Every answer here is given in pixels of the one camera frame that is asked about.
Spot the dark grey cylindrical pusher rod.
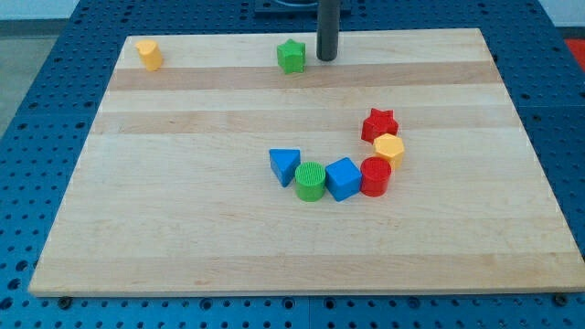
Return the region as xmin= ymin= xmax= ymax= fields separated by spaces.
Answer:
xmin=316 ymin=0 xmax=341 ymax=61

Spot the green star block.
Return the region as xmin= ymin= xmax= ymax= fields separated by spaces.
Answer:
xmin=276 ymin=39 xmax=305 ymax=74

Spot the red star block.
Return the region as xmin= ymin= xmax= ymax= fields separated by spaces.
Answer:
xmin=361 ymin=108 xmax=399 ymax=143

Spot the blue triangle block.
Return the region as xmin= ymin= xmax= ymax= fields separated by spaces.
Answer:
xmin=269 ymin=149 xmax=301 ymax=187

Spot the yellow hexagon block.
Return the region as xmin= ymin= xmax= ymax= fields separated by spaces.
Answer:
xmin=373 ymin=133 xmax=405 ymax=170

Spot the blue cube block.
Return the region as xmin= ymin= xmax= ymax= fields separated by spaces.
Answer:
xmin=325 ymin=157 xmax=362 ymax=202

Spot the green cylinder block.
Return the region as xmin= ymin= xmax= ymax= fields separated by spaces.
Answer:
xmin=294 ymin=162 xmax=326 ymax=202

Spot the red cylinder block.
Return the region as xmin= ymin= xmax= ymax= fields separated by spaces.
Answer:
xmin=360 ymin=156 xmax=392 ymax=197

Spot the yellow heart block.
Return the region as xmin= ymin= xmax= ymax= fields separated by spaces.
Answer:
xmin=134 ymin=39 xmax=164 ymax=71

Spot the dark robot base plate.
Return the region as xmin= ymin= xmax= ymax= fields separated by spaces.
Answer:
xmin=250 ymin=0 xmax=320 ymax=18

